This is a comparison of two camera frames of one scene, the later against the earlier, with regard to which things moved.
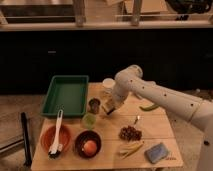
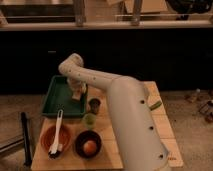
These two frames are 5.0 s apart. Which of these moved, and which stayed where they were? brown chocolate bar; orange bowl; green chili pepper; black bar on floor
Moved: brown chocolate bar
Stayed: black bar on floor; orange bowl; green chili pepper
